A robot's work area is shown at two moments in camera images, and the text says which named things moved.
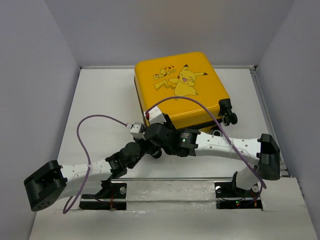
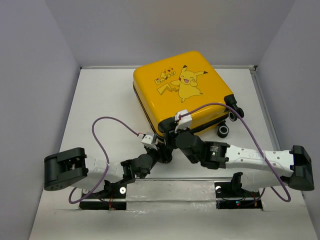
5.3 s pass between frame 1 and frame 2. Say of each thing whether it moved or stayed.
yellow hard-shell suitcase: stayed
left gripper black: moved
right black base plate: stayed
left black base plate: stayed
